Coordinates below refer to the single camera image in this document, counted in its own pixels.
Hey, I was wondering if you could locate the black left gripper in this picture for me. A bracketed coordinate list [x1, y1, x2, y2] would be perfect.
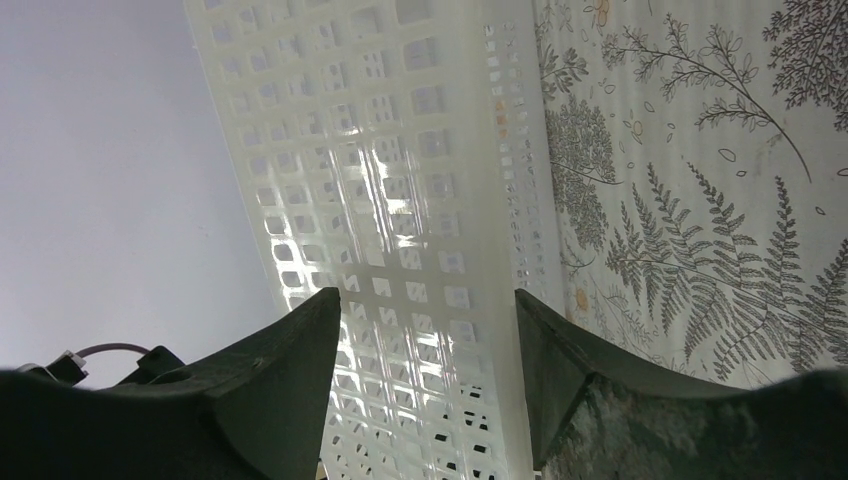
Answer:
[119, 346, 185, 385]

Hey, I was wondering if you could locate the floral patterned table mat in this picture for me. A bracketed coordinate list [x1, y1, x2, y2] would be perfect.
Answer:
[534, 0, 847, 388]

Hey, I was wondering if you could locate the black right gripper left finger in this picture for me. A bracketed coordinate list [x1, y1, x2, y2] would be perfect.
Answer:
[1, 287, 341, 479]

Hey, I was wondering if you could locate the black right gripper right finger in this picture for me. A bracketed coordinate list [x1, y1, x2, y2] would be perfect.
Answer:
[515, 289, 847, 479]

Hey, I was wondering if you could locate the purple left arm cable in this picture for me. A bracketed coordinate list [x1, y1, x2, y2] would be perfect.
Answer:
[76, 342, 152, 360]

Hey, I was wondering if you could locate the white perforated plastic basket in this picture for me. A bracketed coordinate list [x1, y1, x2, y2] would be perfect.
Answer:
[184, 1, 563, 479]

